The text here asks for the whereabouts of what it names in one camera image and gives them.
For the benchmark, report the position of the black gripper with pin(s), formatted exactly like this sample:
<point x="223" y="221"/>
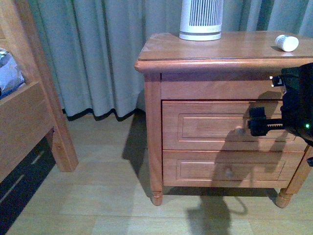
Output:
<point x="297" y="109"/>

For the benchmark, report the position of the wooden drawer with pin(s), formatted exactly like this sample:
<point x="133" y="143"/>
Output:
<point x="222" y="125"/>
<point x="229" y="169"/>

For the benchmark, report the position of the white medicine bottle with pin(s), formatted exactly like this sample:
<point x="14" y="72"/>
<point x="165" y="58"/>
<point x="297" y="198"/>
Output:
<point x="287" y="43"/>

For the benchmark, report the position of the wooden nightstand cabinet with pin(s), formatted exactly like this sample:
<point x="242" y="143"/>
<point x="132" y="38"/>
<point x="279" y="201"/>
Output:
<point x="236" y="67"/>

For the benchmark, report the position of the white cylindrical air purifier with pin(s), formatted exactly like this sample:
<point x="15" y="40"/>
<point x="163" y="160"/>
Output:
<point x="201" y="20"/>

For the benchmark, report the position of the grey-green curtain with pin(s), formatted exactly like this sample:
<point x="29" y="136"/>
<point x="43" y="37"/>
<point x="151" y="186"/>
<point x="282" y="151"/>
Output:
<point x="91" y="47"/>

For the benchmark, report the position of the patterned bedding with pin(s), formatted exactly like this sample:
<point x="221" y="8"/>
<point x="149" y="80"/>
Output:
<point x="10" y="76"/>

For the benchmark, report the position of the wooden bed frame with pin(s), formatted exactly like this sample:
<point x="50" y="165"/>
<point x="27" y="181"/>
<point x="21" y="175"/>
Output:
<point x="32" y="112"/>

